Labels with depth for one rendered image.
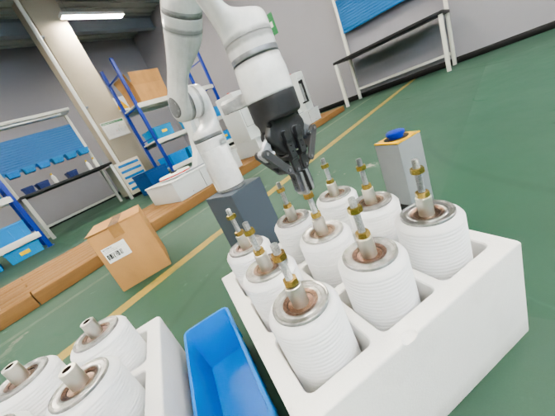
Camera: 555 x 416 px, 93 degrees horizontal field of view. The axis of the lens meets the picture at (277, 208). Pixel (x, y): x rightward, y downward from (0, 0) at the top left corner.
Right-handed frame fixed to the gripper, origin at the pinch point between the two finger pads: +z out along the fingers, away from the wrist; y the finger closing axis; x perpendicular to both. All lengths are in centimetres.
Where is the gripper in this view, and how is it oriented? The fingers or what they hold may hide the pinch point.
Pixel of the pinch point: (302, 181)
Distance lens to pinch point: 44.7
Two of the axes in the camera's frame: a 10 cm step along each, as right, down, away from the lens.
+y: 6.7, -5.0, 5.4
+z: 3.8, 8.6, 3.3
